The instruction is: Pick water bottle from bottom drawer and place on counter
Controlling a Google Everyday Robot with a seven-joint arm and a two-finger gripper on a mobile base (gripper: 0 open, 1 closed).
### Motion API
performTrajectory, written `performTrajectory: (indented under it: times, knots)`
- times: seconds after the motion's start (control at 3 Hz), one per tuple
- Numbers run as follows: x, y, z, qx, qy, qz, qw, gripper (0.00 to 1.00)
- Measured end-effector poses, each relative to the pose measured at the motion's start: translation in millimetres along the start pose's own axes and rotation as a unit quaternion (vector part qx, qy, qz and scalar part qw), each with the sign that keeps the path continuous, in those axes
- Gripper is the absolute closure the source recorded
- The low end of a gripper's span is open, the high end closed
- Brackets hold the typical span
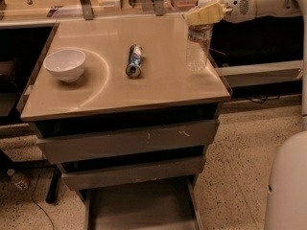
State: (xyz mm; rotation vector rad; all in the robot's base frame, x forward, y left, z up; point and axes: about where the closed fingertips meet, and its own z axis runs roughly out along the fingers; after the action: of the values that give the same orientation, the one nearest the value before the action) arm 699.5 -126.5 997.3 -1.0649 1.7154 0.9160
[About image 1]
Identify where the clear plastic water bottle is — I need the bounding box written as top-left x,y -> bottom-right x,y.
186,24 -> 213,72

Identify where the grey metal side rail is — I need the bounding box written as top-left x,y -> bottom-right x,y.
216,60 -> 303,87

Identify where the black table leg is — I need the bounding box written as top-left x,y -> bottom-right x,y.
46,167 -> 61,204

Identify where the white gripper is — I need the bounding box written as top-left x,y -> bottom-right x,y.
186,0 -> 256,26

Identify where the white ceramic bowl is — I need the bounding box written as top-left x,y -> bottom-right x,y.
43,49 -> 86,82

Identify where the grey open bottom drawer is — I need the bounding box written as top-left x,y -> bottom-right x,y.
83,176 -> 203,230

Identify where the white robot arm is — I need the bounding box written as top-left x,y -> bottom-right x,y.
185,0 -> 307,230

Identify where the grey drawer cabinet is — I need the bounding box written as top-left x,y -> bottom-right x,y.
16,13 -> 233,230

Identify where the small bottle on floor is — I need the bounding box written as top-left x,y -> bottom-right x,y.
7,169 -> 30,191

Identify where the grey middle drawer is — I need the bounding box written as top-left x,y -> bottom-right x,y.
61,155 -> 205,191

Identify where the black cable on floor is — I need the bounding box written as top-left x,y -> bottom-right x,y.
31,168 -> 57,230

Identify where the blue crushed soda can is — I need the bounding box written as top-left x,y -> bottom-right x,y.
126,44 -> 142,78

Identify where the grey top drawer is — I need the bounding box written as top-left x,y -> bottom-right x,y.
37,120 -> 219,164

